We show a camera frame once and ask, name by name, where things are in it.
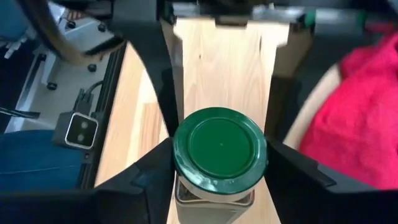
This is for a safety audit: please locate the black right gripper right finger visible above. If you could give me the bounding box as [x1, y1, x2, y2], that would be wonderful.
[264, 136, 398, 224]

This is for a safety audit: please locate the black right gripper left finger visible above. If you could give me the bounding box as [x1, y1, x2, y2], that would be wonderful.
[0, 136, 175, 224]

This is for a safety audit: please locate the red cloth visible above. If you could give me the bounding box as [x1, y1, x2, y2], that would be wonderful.
[298, 27, 398, 191]

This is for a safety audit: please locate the small black depth camera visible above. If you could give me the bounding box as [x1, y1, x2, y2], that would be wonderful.
[51, 111, 100, 151]

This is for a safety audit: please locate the black camera cable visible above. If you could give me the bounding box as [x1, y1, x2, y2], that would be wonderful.
[73, 80, 105, 114]

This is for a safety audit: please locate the black aluminium table frame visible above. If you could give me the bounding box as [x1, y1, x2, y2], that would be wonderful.
[79, 40, 129, 191]

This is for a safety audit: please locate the silver metal bracket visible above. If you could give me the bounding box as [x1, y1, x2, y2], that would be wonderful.
[12, 15, 116, 133]

